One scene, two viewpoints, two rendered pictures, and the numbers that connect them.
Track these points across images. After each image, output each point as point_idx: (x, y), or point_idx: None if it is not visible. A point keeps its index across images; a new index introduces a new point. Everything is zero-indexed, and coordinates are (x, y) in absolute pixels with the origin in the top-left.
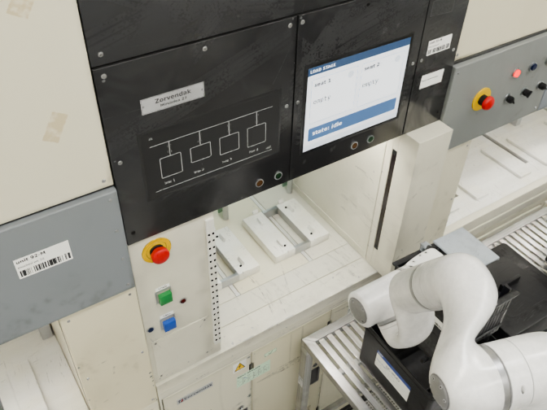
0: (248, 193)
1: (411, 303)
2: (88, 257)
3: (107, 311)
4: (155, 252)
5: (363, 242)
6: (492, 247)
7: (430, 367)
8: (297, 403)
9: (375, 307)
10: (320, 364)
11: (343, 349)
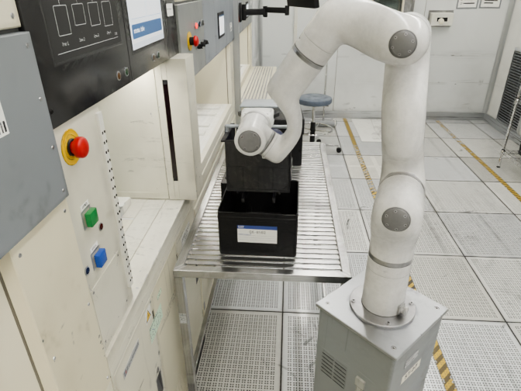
0: (115, 86)
1: (305, 73)
2: (22, 136)
3: (51, 237)
4: (77, 140)
5: (162, 185)
6: (222, 173)
7: (381, 44)
8: (185, 347)
9: (260, 128)
10: (201, 273)
11: (206, 256)
